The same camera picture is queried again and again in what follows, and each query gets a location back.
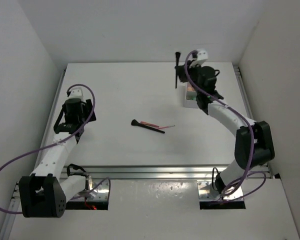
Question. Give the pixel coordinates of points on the aluminium rail frame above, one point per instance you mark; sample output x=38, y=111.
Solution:
x=144, y=92

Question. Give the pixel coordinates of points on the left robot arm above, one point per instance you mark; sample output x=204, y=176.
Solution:
x=42, y=195

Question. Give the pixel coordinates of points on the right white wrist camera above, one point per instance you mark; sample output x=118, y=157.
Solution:
x=199, y=56

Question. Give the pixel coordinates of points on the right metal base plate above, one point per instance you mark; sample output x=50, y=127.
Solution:
x=207, y=194

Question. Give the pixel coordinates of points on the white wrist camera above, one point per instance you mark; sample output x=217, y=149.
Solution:
x=199, y=56
x=75, y=93

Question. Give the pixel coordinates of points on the white divided organizer box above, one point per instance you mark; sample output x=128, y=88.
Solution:
x=190, y=97

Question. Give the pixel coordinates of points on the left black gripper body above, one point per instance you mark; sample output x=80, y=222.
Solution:
x=85, y=114

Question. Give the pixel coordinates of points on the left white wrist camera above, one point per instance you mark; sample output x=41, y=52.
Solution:
x=75, y=93

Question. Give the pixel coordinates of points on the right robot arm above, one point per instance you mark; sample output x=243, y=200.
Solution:
x=253, y=139

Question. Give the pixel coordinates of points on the black brush pink handle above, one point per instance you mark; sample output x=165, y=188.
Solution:
x=177, y=60

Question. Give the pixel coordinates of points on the large black makeup brush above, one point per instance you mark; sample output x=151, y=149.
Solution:
x=138, y=124

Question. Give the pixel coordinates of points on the thin pink lip brush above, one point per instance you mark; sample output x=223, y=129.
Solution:
x=165, y=127

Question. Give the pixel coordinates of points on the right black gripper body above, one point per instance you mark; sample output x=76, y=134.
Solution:
x=194, y=72

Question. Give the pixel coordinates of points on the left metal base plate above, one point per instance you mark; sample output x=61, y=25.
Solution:
x=96, y=189

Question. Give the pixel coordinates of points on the metal base plate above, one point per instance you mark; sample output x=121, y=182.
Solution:
x=207, y=194
x=96, y=189

